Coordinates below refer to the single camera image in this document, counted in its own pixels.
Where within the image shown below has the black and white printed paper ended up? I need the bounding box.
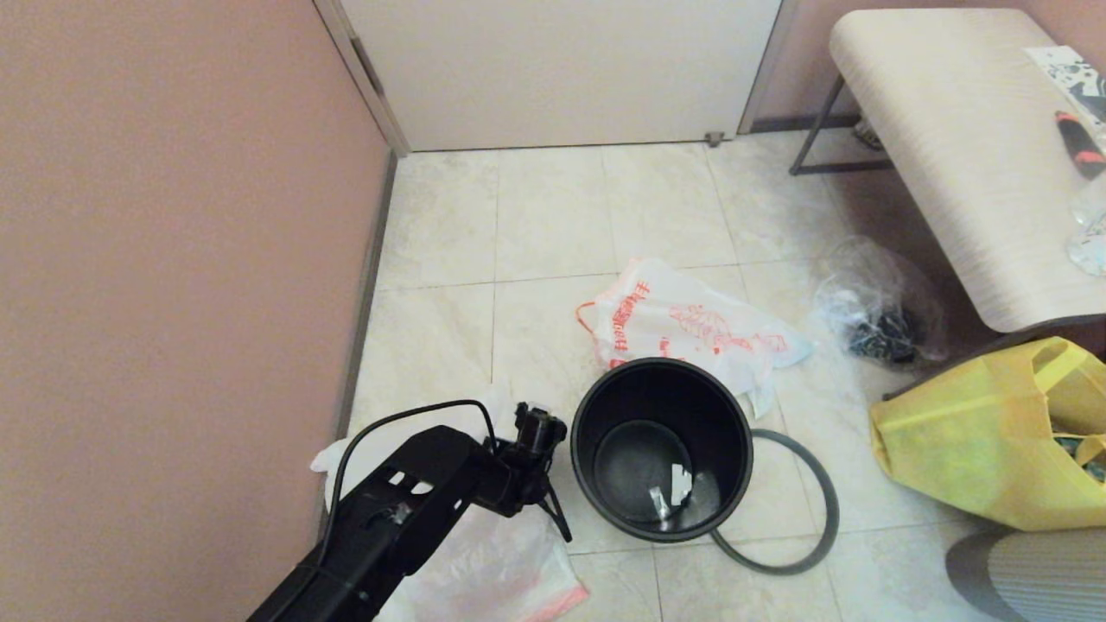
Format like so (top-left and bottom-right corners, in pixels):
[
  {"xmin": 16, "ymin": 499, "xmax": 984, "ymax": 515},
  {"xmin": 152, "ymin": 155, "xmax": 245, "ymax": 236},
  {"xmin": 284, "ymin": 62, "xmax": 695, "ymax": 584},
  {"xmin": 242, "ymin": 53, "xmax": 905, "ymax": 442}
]
[{"xmin": 1024, "ymin": 46, "xmax": 1106, "ymax": 129}]

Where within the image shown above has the white door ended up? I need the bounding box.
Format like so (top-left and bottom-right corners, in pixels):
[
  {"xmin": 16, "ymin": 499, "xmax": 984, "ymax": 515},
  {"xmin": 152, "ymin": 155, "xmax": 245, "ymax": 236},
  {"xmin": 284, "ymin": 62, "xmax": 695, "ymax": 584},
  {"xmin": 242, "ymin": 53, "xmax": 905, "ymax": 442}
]
[{"xmin": 341, "ymin": 0, "xmax": 783, "ymax": 152}]

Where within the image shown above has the grey plastic bin ring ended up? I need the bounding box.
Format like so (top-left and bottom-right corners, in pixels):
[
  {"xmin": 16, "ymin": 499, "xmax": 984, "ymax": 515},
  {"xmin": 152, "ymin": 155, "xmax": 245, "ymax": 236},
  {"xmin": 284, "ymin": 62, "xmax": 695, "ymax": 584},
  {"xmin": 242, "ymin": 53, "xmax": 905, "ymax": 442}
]
[{"xmin": 710, "ymin": 429, "xmax": 840, "ymax": 576}]

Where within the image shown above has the dark wall baseboard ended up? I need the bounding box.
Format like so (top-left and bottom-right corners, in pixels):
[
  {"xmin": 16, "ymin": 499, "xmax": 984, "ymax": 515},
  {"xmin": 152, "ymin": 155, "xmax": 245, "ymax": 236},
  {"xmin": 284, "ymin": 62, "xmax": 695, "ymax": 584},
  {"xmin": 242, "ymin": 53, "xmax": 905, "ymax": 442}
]
[{"xmin": 298, "ymin": 151, "xmax": 400, "ymax": 606}]

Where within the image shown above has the black round trash bin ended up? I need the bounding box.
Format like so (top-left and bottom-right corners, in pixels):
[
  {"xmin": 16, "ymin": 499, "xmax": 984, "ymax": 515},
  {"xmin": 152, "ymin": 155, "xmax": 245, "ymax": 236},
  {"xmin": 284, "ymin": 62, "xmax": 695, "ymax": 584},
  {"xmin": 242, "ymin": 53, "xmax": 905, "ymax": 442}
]
[{"xmin": 570, "ymin": 357, "xmax": 754, "ymax": 543}]

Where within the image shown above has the black and orange tool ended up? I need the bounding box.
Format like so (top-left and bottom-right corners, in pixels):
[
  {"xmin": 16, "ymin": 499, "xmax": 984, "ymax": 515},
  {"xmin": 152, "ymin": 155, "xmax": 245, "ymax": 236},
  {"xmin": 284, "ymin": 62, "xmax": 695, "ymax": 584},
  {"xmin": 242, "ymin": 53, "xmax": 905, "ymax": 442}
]
[{"xmin": 1054, "ymin": 111, "xmax": 1106, "ymax": 181}]

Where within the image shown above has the clear bag with dark items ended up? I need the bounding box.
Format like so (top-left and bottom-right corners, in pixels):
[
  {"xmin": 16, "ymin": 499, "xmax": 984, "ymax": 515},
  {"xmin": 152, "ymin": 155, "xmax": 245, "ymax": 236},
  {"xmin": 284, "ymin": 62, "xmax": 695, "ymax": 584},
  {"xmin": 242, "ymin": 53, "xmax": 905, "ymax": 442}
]
[{"xmin": 810, "ymin": 238, "xmax": 947, "ymax": 368}]

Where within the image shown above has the yellow shopping bag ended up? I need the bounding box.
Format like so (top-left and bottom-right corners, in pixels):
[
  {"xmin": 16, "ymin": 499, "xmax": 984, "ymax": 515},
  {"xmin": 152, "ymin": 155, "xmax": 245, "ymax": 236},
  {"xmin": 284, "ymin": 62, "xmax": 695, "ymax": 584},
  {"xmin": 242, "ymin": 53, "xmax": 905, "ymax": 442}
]
[{"xmin": 868, "ymin": 337, "xmax": 1106, "ymax": 532}]

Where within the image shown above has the light wood-grain table top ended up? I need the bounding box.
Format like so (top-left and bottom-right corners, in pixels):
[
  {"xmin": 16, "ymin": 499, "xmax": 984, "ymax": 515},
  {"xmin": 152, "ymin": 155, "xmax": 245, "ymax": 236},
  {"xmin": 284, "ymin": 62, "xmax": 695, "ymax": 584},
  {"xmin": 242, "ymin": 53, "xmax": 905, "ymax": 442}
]
[{"xmin": 829, "ymin": 9, "xmax": 1106, "ymax": 335}]

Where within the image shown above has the clear crumpled plastic item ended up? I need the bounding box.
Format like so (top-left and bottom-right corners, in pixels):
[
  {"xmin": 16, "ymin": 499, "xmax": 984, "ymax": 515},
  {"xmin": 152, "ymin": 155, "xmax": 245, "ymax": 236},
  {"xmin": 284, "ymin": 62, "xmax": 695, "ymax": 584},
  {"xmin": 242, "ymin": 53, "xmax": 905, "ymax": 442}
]
[{"xmin": 1067, "ymin": 173, "xmax": 1106, "ymax": 279}]

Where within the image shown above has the grey door frame post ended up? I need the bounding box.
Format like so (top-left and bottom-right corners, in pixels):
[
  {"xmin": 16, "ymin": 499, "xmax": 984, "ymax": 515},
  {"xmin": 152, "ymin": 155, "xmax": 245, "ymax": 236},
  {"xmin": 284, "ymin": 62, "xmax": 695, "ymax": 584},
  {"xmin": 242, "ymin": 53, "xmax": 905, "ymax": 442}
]
[
  {"xmin": 737, "ymin": 0, "xmax": 800, "ymax": 137},
  {"xmin": 313, "ymin": 0, "xmax": 411, "ymax": 157}
]

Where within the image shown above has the dark baseboard behind table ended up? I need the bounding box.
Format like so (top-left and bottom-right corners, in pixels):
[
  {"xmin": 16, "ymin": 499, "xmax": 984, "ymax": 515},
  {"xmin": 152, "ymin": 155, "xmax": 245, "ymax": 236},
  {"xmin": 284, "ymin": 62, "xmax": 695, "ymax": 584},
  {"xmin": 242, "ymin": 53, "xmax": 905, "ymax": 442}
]
[{"xmin": 750, "ymin": 117, "xmax": 865, "ymax": 136}]

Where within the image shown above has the black metal table leg frame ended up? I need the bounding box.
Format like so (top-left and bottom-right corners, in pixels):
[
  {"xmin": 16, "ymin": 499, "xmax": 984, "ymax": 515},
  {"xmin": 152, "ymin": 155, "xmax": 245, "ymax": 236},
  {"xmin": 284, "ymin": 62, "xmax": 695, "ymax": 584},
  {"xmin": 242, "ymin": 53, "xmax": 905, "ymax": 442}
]
[{"xmin": 788, "ymin": 76, "xmax": 895, "ymax": 176}]

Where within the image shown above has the grey ribbed round object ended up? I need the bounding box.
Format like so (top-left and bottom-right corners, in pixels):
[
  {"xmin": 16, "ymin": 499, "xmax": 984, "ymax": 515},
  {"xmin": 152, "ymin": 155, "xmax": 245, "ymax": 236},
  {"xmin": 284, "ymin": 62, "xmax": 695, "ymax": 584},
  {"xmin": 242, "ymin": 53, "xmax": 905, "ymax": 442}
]
[{"xmin": 944, "ymin": 529, "xmax": 1106, "ymax": 622}]

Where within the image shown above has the white red-printed floor bag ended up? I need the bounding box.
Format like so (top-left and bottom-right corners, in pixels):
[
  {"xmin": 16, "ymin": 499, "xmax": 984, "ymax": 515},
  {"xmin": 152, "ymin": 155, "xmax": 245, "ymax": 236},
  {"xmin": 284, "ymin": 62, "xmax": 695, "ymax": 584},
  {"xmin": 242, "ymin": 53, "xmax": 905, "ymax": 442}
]
[{"xmin": 576, "ymin": 257, "xmax": 816, "ymax": 421}]

